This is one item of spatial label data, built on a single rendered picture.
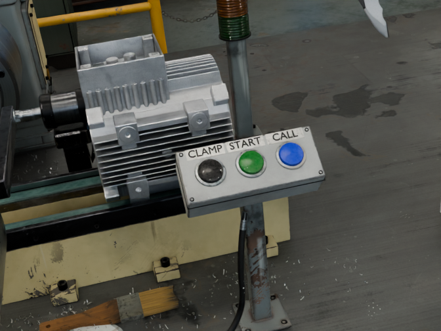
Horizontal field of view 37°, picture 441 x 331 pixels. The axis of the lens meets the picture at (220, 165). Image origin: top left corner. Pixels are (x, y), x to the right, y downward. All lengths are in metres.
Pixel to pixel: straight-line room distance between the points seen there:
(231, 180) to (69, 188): 0.39
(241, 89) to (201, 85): 0.38
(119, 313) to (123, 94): 0.32
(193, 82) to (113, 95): 0.12
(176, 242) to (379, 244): 0.32
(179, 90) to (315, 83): 0.73
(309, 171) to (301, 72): 0.93
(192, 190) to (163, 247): 0.29
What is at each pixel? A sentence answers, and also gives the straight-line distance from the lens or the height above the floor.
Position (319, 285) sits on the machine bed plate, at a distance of 1.00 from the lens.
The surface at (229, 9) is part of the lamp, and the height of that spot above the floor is 1.09.
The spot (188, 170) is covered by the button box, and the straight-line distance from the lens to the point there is 0.77.
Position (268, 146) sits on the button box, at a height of 1.08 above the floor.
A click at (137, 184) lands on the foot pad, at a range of 0.94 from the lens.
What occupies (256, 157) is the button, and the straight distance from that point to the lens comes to 0.78.
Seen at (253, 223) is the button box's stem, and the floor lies 0.97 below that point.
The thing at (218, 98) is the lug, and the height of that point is 1.08.
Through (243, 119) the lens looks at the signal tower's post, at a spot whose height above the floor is 0.85.
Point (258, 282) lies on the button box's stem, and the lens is 0.90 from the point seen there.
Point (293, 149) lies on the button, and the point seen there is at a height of 1.07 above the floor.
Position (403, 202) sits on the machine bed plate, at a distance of 1.18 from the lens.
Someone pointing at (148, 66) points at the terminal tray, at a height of 1.13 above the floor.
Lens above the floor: 1.46
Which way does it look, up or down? 30 degrees down
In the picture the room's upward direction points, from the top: 7 degrees counter-clockwise
